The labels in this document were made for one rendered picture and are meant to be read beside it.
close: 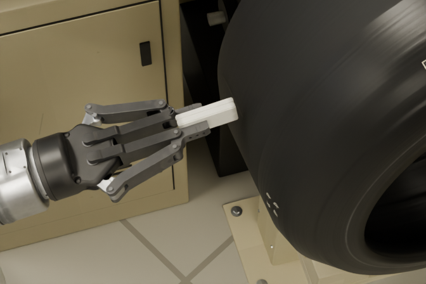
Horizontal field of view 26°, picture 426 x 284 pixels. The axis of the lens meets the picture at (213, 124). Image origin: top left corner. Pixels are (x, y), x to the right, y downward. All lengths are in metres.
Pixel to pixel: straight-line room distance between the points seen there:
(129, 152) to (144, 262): 1.30
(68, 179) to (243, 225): 1.35
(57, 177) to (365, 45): 0.37
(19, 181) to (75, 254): 1.33
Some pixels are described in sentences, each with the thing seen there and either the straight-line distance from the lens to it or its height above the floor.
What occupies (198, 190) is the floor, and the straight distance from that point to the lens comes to 2.43.
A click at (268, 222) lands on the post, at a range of 2.22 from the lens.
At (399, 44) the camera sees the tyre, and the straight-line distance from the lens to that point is 0.93.
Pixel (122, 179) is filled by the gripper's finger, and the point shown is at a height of 1.23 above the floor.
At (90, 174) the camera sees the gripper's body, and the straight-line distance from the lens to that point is 1.06.
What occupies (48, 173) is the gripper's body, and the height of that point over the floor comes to 1.24.
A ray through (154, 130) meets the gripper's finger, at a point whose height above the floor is 1.23.
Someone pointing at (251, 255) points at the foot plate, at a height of 0.01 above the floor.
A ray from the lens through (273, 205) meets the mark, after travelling 1.09.
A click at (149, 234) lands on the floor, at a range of 2.38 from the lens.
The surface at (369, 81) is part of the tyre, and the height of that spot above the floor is 1.39.
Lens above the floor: 2.15
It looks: 58 degrees down
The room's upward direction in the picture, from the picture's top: straight up
